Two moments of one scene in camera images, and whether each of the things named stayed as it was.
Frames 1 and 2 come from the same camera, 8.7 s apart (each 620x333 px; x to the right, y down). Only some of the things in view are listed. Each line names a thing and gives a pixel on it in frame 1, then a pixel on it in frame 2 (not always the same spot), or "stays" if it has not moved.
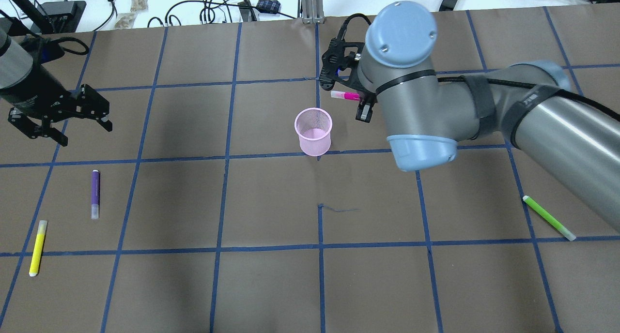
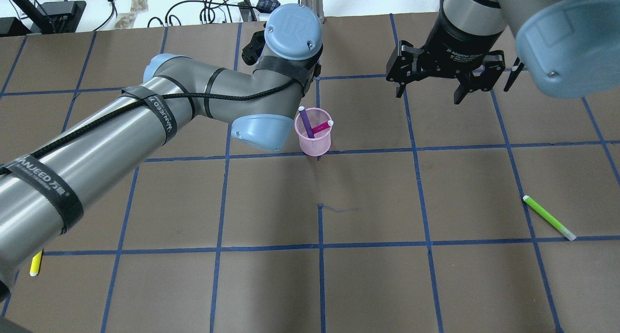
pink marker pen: [349, 96] to [329, 123]
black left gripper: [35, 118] to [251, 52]
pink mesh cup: [314, 126] stays
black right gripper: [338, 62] to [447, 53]
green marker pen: [547, 217] stays
